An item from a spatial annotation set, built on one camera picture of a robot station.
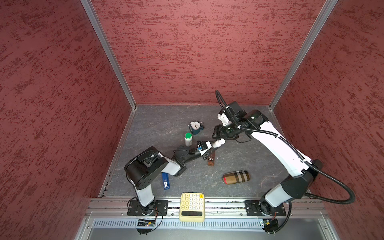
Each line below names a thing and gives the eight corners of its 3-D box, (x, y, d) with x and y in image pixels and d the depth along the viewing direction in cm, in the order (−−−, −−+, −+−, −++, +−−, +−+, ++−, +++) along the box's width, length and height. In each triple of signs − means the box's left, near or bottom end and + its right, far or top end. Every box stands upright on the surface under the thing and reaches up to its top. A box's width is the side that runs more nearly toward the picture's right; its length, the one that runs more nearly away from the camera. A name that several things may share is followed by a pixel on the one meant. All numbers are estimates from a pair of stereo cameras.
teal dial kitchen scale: (195, 136, 104) (195, 132, 101) (187, 128, 108) (187, 124, 105) (204, 129, 108) (204, 126, 104) (196, 122, 112) (196, 118, 109)
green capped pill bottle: (184, 146, 99) (184, 138, 91) (185, 140, 102) (184, 132, 94) (192, 146, 99) (191, 138, 91) (192, 140, 102) (192, 132, 94)
